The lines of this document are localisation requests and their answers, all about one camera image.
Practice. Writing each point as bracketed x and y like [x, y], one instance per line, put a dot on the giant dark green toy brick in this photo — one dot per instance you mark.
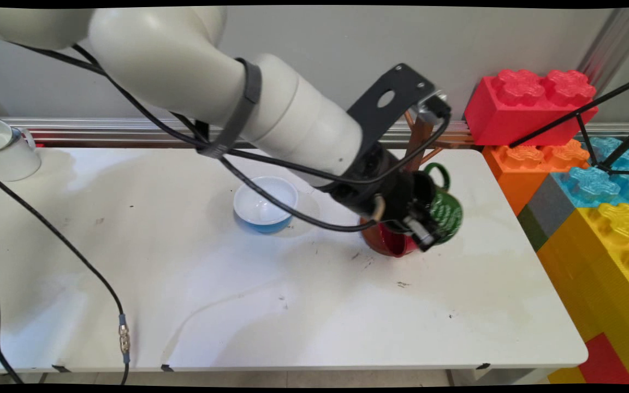
[532, 232]

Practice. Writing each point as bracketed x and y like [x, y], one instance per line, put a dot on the red enamel mug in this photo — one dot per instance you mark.
[393, 244]

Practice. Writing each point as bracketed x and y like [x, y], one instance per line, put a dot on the giant grey toy brick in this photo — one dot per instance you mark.
[552, 204]

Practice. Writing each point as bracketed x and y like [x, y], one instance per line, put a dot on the black table edge clip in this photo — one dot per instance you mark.
[484, 366]
[167, 368]

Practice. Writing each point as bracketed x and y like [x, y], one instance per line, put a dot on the flat red toy brick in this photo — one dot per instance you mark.
[604, 360]

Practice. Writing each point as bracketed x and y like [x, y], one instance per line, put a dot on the slanted aluminium post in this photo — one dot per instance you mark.
[612, 49]

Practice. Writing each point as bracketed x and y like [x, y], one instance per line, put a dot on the black tripod legs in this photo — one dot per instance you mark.
[582, 113]

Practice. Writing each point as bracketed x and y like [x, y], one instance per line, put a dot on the blue bowl white inside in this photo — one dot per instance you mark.
[260, 210]

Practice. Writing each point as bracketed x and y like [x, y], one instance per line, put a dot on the white ceramic mug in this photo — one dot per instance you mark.
[9, 155]

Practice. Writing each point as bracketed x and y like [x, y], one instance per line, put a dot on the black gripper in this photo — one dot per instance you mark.
[385, 188]

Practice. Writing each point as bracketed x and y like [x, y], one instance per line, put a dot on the giant yellow toy brick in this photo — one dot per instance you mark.
[598, 262]

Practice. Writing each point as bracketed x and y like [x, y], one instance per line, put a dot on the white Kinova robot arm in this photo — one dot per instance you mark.
[183, 65]

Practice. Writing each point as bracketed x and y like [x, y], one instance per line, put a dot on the brown wooden mug tree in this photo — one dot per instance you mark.
[420, 143]

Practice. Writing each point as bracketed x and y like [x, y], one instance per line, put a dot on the horizontal aluminium rail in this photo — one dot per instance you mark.
[101, 131]

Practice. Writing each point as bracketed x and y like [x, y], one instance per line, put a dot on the giant orange toy brick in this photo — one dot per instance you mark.
[522, 169]

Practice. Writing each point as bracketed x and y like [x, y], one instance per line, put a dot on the giant light blue toy brick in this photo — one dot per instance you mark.
[593, 185]

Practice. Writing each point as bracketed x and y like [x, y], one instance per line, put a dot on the giant red toy brick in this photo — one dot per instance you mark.
[522, 109]

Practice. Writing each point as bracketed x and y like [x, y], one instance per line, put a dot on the green enamel mug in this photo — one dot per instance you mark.
[448, 215]

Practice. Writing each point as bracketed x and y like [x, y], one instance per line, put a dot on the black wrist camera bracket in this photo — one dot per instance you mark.
[385, 117]

